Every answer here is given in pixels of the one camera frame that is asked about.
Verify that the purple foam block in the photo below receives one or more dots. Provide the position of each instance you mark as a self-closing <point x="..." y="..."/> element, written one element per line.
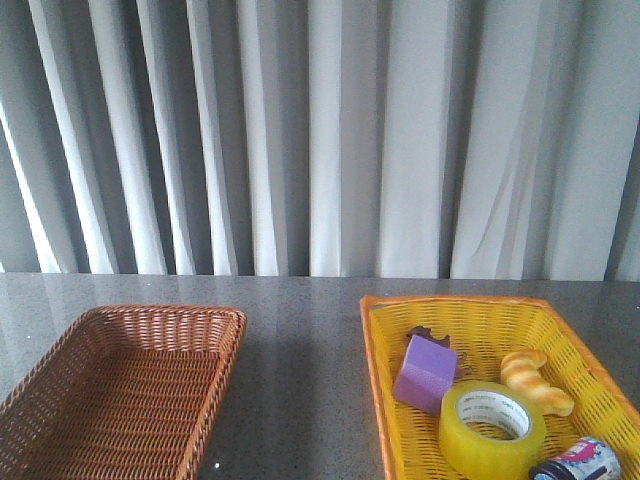
<point x="426" y="374"/>

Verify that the yellow packing tape roll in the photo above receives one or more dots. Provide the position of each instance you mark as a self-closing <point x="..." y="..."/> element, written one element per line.
<point x="488" y="431"/>

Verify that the grey pleated curtain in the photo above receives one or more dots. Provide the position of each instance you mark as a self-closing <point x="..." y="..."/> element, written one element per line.
<point x="393" y="139"/>

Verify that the small dark labelled jar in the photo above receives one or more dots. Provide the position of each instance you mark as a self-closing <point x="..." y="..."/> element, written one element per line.
<point x="588" y="459"/>

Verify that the brown chocolate toy piece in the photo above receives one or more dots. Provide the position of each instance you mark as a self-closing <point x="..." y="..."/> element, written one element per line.
<point x="463" y="368"/>

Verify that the yellow plastic woven basket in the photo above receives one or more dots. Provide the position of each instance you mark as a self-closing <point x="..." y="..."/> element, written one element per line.
<point x="485" y="329"/>

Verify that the brown wicker basket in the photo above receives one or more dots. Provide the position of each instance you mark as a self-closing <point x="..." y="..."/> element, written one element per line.
<point x="127" y="392"/>

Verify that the toy croissant bread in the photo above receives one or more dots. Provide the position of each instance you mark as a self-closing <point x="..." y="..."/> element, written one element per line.
<point x="520" y="371"/>

